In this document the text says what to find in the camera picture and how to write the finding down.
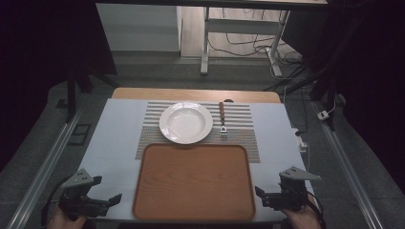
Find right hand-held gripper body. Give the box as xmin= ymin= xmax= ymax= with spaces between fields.
xmin=263 ymin=165 xmax=322 ymax=212

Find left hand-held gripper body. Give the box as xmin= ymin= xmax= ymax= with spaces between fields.
xmin=58 ymin=168 xmax=111 ymax=221

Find person's left hand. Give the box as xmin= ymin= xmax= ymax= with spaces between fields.
xmin=47 ymin=205 xmax=88 ymax=229

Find person's right hand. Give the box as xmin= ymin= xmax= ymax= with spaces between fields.
xmin=282 ymin=194 xmax=323 ymax=229

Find pale blue table cover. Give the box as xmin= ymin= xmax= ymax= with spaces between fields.
xmin=77 ymin=97 xmax=315 ymax=223

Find striped woven placemat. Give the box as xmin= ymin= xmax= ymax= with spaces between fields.
xmin=135 ymin=101 xmax=261 ymax=164

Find brown wooden tray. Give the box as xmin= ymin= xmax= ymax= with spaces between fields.
xmin=132 ymin=143 xmax=257 ymax=221

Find black tripod stand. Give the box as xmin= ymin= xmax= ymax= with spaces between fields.
xmin=64 ymin=62 xmax=122 ymax=124
xmin=263 ymin=60 xmax=340 ymax=132

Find white round plate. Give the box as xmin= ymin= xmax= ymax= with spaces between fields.
xmin=159 ymin=101 xmax=214 ymax=145

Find dark curtain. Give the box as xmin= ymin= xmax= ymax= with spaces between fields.
xmin=0 ymin=0 xmax=117 ymax=173
xmin=281 ymin=0 xmax=405 ymax=195

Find white cabinet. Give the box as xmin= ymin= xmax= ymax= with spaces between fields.
xmin=96 ymin=3 xmax=182 ymax=53

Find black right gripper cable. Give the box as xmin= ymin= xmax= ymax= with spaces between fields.
xmin=305 ymin=190 xmax=327 ymax=229

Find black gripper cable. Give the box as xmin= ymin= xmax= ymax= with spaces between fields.
xmin=40 ymin=176 xmax=72 ymax=229
xmin=305 ymin=190 xmax=327 ymax=229

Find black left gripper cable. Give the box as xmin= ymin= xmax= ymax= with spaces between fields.
xmin=40 ymin=176 xmax=72 ymax=229

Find aluminium floor rail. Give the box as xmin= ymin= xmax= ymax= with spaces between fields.
xmin=5 ymin=108 xmax=84 ymax=229
xmin=312 ymin=100 xmax=386 ymax=229

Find black floor frame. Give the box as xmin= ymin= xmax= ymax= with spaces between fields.
xmin=67 ymin=123 xmax=93 ymax=147

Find fork with wooden handle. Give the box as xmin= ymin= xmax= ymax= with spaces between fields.
xmin=218 ymin=101 xmax=228 ymax=139

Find black cables on floor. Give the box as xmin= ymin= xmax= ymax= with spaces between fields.
xmin=207 ymin=7 xmax=304 ymax=84

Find white metal desk frame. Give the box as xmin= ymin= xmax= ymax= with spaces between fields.
xmin=200 ymin=6 xmax=291 ymax=77

